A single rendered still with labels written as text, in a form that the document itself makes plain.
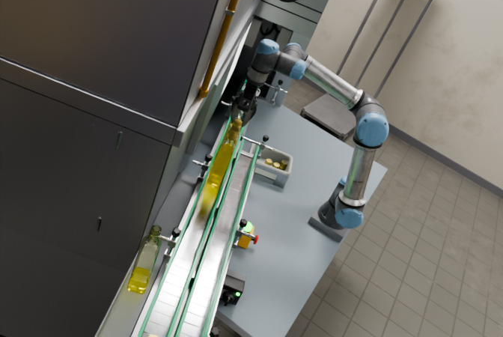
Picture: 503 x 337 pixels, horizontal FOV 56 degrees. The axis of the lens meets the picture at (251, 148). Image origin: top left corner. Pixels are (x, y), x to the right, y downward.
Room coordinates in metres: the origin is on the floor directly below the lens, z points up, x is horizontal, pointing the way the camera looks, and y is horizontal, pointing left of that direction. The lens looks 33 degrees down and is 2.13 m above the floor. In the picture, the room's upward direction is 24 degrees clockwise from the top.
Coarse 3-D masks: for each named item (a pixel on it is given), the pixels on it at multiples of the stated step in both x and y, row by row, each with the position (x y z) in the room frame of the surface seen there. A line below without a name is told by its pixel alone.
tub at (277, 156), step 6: (252, 144) 2.03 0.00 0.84; (252, 150) 1.99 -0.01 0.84; (264, 150) 2.07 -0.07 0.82; (276, 150) 2.08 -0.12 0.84; (264, 156) 2.06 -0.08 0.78; (270, 156) 2.07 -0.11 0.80; (276, 156) 2.07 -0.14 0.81; (282, 156) 2.07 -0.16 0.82; (288, 156) 2.07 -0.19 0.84; (258, 162) 1.91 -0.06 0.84; (264, 162) 2.03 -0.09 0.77; (276, 162) 2.07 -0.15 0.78; (288, 162) 2.06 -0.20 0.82; (276, 168) 1.92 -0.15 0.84; (288, 168) 1.97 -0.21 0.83
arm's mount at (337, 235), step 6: (312, 216) 1.75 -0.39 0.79; (318, 216) 1.77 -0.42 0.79; (312, 222) 1.74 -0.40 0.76; (318, 222) 1.74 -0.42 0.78; (324, 228) 1.73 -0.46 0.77; (330, 228) 1.72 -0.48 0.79; (348, 228) 1.78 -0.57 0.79; (330, 234) 1.72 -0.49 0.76; (336, 234) 1.71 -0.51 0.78; (342, 234) 1.72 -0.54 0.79; (336, 240) 1.71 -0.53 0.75
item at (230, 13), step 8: (232, 0) 1.29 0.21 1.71; (232, 8) 1.29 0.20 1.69; (232, 16) 1.30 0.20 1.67; (224, 24) 1.29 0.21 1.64; (224, 32) 1.29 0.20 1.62; (224, 40) 1.30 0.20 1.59; (216, 48) 1.29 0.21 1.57; (216, 56) 1.29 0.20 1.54; (208, 72) 1.29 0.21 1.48; (208, 80) 1.29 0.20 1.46; (200, 88) 1.29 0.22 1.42; (200, 96) 1.29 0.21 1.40
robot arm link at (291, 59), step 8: (280, 56) 1.64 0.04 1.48; (288, 56) 1.65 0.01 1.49; (296, 56) 1.69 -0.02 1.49; (280, 64) 1.62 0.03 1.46; (288, 64) 1.63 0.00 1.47; (296, 64) 1.64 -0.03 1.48; (304, 64) 1.65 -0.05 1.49; (280, 72) 1.63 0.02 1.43; (288, 72) 1.63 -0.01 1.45; (296, 72) 1.63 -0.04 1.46
